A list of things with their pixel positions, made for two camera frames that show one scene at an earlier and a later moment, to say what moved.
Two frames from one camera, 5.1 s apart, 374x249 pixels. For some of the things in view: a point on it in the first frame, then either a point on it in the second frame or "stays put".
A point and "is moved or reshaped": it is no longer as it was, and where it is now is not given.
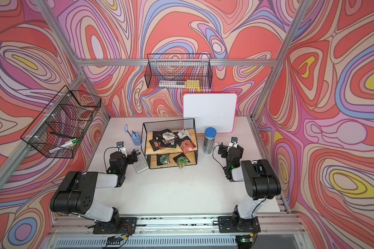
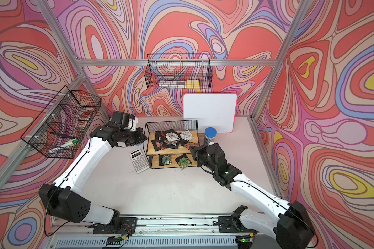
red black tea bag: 186,146 is moved or reshaped
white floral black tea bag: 184,134 stays put
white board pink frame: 214,110 stays put
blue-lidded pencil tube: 210,134 stays put
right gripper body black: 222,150 -> 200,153
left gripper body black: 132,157 -> 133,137
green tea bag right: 181,160 stays put
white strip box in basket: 172,84 stays put
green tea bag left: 164,159 stays put
